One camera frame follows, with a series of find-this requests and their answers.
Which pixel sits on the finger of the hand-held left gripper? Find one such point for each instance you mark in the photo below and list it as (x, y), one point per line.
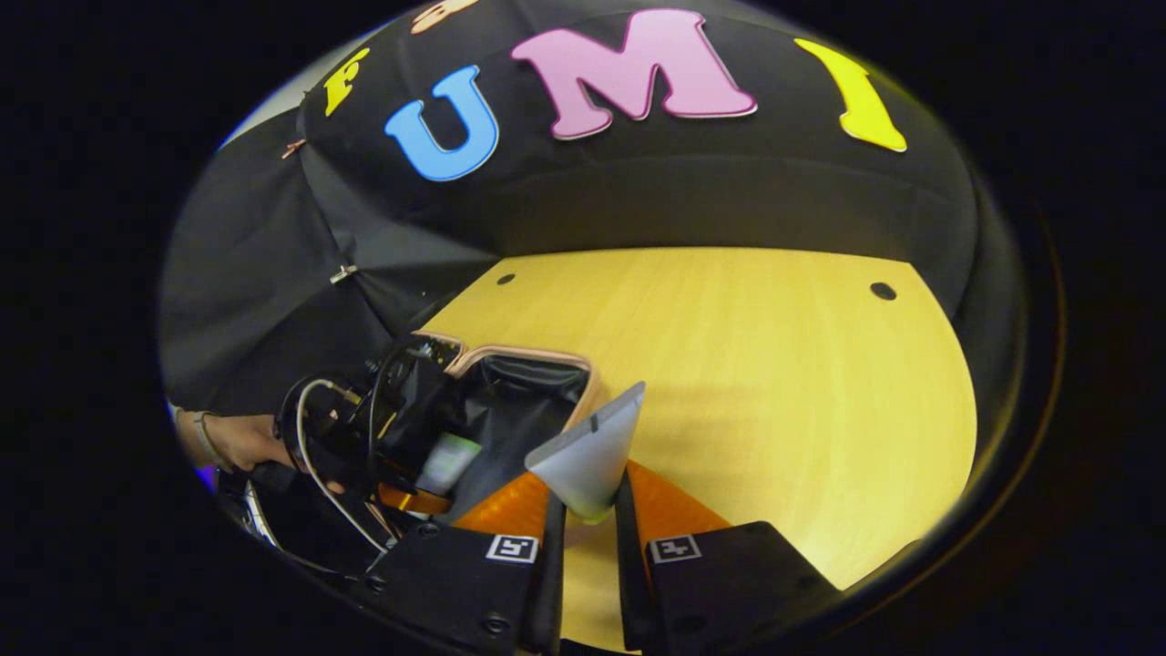
(414, 499)
(428, 401)

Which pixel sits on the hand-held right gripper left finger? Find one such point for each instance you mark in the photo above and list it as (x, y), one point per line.
(545, 583)

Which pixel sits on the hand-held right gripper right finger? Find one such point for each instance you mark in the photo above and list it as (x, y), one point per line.
(630, 583)

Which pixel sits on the white green lotion bottle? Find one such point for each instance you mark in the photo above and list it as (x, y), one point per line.
(448, 463)

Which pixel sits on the pink suitcase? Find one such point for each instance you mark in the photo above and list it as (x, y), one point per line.
(528, 392)

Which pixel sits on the grey cosmetic tube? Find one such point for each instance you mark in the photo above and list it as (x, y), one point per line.
(588, 456)

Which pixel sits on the silver metal cloth clip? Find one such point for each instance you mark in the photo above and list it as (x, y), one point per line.
(343, 273)

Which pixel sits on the reddish cloth clip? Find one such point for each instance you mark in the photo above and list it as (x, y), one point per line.
(293, 148)

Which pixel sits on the black backdrop cloth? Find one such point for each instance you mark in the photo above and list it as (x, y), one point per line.
(683, 191)

